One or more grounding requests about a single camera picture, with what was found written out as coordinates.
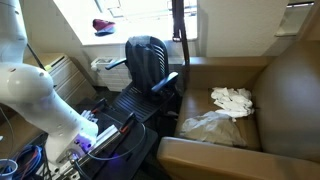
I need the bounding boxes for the white radiator heater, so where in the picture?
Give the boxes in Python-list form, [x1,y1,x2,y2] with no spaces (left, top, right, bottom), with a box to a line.
[90,56,188,93]

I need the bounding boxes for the dark window frame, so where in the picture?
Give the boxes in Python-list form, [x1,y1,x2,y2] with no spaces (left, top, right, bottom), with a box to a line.
[94,0,198,21]

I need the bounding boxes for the white plastic cup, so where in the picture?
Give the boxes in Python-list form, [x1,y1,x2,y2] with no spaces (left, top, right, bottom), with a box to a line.
[0,158,19,180]

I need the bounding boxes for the brown leather couch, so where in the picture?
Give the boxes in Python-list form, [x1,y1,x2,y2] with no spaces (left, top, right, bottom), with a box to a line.
[156,39,320,180]

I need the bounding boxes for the dark leather belt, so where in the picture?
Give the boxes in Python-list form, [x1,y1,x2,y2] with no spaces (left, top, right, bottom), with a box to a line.
[171,0,192,90]

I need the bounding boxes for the aluminium robot base mount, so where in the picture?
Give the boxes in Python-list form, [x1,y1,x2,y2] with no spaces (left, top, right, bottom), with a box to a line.
[49,109,136,180]

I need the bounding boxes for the dark baseball cap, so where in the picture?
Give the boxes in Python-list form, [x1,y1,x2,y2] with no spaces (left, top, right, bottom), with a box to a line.
[92,18,117,37]

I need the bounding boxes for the crumpled grey cloth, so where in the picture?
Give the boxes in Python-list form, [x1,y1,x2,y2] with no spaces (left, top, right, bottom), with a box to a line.
[179,111,248,148]

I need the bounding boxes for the crumpled white cloth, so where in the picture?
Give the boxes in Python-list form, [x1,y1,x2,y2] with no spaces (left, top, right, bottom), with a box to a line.
[210,87,255,120]

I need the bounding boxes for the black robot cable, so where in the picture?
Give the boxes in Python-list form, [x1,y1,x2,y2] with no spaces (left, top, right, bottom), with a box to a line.
[73,122,148,162]

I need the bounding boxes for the blue cable coil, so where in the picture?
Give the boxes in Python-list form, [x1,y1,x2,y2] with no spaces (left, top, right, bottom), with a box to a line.
[11,144,44,175]

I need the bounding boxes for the dark grey jacket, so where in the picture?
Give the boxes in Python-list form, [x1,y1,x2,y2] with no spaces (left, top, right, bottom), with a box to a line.
[125,35,158,91]

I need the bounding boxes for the black robot table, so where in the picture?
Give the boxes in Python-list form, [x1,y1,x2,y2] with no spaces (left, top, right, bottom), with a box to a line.
[74,96,160,180]

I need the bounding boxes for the white drawer cabinet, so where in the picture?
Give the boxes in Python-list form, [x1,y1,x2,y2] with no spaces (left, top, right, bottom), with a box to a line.
[24,52,98,105]

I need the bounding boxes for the black office chair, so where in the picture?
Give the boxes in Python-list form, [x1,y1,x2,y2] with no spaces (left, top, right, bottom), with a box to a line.
[104,35,180,123]

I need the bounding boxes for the black red-tipped clamp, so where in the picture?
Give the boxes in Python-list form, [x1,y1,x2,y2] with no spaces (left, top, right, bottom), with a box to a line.
[120,112,137,135]
[94,97,109,114]

